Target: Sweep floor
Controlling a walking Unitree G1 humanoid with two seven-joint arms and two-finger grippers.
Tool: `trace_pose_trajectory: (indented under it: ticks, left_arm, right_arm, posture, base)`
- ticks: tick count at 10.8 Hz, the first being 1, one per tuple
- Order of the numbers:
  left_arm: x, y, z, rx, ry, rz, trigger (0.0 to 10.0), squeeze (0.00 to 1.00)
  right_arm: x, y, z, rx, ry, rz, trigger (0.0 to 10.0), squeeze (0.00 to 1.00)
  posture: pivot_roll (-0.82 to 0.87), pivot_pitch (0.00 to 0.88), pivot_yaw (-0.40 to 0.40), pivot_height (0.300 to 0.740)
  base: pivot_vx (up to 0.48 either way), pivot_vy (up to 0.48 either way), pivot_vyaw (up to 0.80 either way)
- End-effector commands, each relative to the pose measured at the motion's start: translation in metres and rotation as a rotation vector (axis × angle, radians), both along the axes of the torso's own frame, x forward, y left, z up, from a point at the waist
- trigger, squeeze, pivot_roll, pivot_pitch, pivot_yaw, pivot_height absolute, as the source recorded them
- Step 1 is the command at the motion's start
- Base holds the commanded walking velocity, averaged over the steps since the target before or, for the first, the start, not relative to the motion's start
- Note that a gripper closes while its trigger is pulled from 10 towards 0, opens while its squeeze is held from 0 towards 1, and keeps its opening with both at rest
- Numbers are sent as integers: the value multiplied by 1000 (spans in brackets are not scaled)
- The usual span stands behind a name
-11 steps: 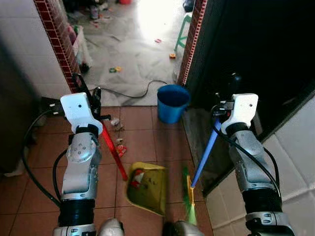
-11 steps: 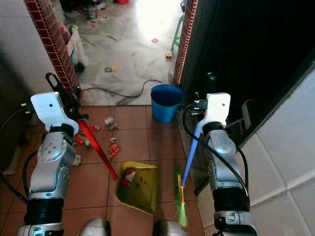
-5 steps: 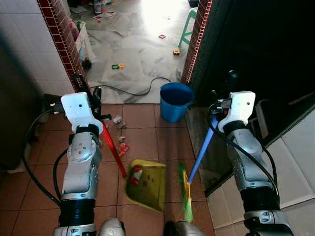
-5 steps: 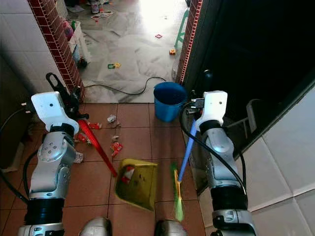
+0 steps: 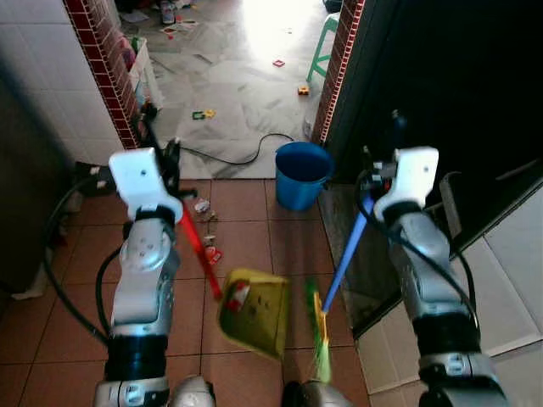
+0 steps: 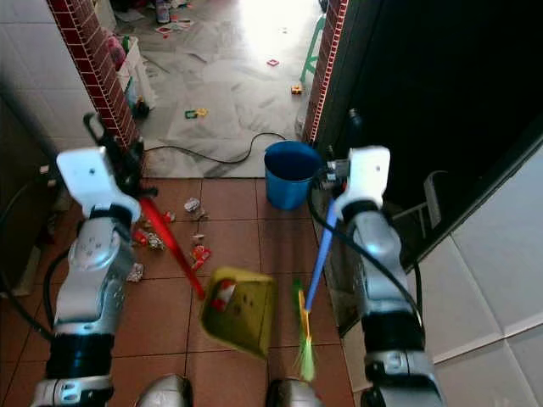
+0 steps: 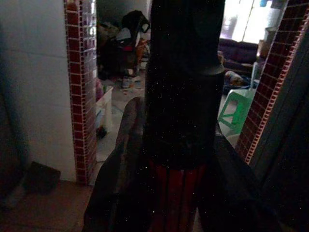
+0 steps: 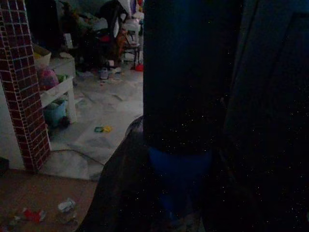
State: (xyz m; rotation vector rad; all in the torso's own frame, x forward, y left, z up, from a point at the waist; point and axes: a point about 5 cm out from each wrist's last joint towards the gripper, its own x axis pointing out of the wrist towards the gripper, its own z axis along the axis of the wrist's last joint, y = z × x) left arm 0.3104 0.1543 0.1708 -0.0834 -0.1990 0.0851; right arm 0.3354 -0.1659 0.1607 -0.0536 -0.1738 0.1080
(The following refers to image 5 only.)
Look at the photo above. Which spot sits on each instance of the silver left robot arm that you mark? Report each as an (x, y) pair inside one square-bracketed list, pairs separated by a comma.
[(144, 280)]

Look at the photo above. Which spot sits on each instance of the small red square toy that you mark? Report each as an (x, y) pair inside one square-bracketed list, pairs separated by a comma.
[(279, 62)]

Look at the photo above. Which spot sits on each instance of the silver left robot leg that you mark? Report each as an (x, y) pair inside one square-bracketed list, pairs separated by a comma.
[(193, 394)]

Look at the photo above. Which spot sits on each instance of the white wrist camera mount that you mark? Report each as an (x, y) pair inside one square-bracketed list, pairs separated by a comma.
[(416, 178), (140, 178)]

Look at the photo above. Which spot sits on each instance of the silver right robot leg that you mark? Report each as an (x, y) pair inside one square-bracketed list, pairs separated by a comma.
[(308, 396)]

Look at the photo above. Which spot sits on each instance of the green and yellow toy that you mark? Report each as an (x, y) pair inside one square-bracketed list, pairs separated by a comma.
[(204, 114)]

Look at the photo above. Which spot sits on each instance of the silver robot leg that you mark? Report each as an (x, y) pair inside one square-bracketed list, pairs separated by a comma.
[(193, 394), (308, 396)]

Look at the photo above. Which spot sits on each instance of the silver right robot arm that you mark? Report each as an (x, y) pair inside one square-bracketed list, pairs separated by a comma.
[(433, 288)]

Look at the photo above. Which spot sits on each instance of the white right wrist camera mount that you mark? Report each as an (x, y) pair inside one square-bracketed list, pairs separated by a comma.
[(416, 178)]

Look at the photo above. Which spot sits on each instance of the white plastic bag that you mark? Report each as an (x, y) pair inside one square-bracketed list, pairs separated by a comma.
[(146, 72)]

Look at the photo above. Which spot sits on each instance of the red crumpled wrapper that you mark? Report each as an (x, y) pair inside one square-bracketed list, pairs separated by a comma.
[(213, 254)]

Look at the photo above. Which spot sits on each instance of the small yellow toy car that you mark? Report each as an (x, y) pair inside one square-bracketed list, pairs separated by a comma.
[(303, 90)]

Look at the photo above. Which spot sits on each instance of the blue plastic bucket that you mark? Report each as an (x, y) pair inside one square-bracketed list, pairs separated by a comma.
[(301, 174)]

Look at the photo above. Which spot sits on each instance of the silver crumpled wrapper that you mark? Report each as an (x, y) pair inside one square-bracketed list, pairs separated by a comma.
[(203, 206)]

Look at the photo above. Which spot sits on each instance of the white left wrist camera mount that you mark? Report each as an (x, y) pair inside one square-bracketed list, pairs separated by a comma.
[(140, 178)]

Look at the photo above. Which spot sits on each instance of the green plastic stool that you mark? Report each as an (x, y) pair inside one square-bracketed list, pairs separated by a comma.
[(322, 47)]

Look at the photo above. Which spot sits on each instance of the red and white wrapper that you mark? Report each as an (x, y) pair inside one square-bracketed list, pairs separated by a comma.
[(238, 297)]

